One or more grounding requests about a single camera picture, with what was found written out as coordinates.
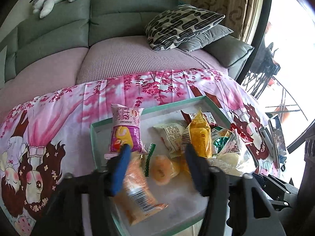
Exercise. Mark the red white snack packet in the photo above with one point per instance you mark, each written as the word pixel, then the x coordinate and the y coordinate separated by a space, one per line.
pixel 188 117

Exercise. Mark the grey cushion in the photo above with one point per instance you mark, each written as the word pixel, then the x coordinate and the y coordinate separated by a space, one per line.
pixel 201 40

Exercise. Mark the gold clear snack packet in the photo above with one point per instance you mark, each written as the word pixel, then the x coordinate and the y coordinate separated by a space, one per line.
pixel 235 158

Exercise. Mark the pink sofa seat cover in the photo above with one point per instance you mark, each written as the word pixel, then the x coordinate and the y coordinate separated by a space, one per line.
pixel 110 58

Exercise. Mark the cream orange biscuit packet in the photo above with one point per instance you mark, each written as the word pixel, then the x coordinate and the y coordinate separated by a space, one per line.
pixel 135 199

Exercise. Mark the grey sofa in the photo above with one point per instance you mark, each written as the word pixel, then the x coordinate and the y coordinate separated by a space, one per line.
pixel 84 23

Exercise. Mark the purple swiss roll packet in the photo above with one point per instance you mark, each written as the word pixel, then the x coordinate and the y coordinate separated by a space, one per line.
pixel 125 130

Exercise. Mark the teal shallow tray box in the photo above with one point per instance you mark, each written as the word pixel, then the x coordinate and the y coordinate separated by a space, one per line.
pixel 168 183

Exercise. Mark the patterned beige curtain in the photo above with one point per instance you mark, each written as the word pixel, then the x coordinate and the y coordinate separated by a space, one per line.
pixel 239 14

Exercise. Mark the black white patterned pillow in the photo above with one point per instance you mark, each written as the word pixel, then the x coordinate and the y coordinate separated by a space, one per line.
pixel 171 28

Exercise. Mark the yellow bread snack bag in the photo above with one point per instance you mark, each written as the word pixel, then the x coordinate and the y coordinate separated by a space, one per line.
pixel 198 133

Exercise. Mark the white cream snack packet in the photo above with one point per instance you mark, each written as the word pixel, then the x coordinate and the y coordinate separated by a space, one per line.
pixel 171 135

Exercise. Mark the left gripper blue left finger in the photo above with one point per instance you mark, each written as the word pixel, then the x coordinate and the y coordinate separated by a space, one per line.
pixel 118 169

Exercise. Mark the round yellow pastry packet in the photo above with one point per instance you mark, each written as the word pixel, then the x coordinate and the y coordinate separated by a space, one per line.
pixel 163 170

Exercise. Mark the silver green snack packet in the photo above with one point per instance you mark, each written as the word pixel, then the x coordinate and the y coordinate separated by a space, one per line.
pixel 219 137

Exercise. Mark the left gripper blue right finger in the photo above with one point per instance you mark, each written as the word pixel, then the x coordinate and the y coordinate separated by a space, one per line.
pixel 199 169

